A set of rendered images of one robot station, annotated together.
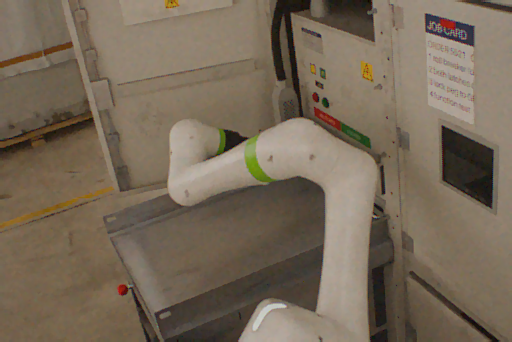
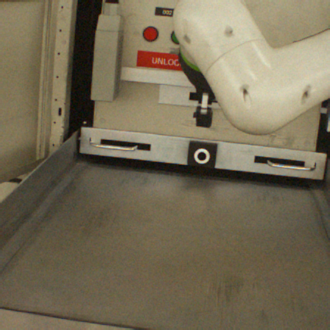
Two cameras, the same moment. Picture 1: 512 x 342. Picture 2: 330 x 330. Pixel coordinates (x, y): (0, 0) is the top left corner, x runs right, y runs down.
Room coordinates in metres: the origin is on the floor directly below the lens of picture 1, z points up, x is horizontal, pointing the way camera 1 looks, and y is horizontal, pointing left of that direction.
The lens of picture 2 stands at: (1.23, 1.07, 1.25)
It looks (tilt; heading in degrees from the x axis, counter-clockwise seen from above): 15 degrees down; 296
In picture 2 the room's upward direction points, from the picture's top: 5 degrees clockwise
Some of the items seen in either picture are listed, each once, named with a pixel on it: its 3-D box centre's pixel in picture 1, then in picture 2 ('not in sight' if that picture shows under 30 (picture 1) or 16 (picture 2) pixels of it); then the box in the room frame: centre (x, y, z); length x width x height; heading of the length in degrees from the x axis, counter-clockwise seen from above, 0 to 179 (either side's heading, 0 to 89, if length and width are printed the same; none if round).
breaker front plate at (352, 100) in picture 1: (337, 107); (213, 36); (1.78, -0.26, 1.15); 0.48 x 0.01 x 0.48; 21
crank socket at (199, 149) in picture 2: not in sight; (202, 154); (1.77, -0.24, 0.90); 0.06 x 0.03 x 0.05; 21
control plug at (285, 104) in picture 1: (287, 111); (108, 57); (1.95, -0.12, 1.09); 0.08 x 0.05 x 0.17; 111
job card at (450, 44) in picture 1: (449, 68); not in sight; (1.22, -0.41, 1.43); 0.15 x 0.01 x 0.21; 21
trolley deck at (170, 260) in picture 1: (239, 243); (186, 249); (1.64, 0.10, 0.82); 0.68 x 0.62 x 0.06; 111
